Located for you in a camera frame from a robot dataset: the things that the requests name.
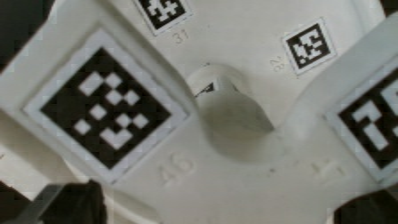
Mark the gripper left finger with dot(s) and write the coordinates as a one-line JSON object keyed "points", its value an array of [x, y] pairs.
{"points": [[69, 204]]}

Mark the white cylindrical table leg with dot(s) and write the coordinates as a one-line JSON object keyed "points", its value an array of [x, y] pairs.
{"points": [[236, 117]]}

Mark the white cross-shaped table base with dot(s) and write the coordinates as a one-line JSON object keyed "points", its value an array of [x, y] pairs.
{"points": [[102, 124]]}

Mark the white round table top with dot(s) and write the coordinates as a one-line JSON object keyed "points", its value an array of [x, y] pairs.
{"points": [[275, 39]]}

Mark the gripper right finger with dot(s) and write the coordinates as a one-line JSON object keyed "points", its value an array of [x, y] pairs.
{"points": [[373, 209]]}

